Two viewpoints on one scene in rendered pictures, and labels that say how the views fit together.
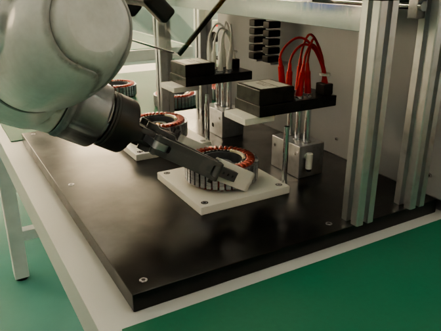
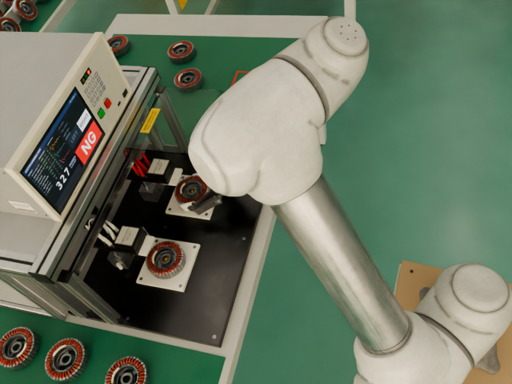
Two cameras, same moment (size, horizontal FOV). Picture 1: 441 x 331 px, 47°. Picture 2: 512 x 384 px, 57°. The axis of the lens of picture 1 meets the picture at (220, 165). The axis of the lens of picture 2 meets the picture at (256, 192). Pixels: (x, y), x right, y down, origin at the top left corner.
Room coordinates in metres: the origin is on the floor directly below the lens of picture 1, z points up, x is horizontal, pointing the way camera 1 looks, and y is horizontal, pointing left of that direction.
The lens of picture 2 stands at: (1.05, 0.90, 1.98)
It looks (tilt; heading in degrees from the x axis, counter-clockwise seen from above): 54 degrees down; 238
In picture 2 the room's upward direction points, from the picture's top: 17 degrees counter-clockwise
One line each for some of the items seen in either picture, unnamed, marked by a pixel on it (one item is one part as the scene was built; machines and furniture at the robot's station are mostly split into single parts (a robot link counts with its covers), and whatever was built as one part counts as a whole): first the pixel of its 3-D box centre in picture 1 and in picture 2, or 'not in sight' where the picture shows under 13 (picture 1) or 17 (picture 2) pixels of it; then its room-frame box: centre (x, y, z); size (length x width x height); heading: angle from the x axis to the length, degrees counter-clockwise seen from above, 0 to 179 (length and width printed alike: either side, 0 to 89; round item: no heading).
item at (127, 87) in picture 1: (116, 88); not in sight; (1.41, 0.30, 0.77); 0.11 x 0.11 x 0.04
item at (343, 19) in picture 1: (237, 5); (121, 176); (0.87, -0.03, 1.03); 0.62 x 0.01 x 0.03; 30
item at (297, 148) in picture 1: (296, 153); (152, 187); (0.79, -0.13, 0.80); 0.07 x 0.05 x 0.06; 30
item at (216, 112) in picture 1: (223, 119); (123, 252); (1.00, -0.01, 0.80); 0.07 x 0.05 x 0.06; 30
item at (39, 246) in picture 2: not in sight; (42, 154); (0.98, -0.22, 1.09); 0.68 x 0.44 x 0.05; 30
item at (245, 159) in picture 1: (221, 167); (192, 192); (0.72, 0.00, 0.80); 0.11 x 0.11 x 0.04
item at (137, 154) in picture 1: (158, 139); (168, 263); (0.92, 0.12, 0.78); 0.15 x 0.15 x 0.01; 30
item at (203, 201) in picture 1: (221, 182); (194, 196); (0.71, 0.00, 0.78); 0.15 x 0.15 x 0.01; 30
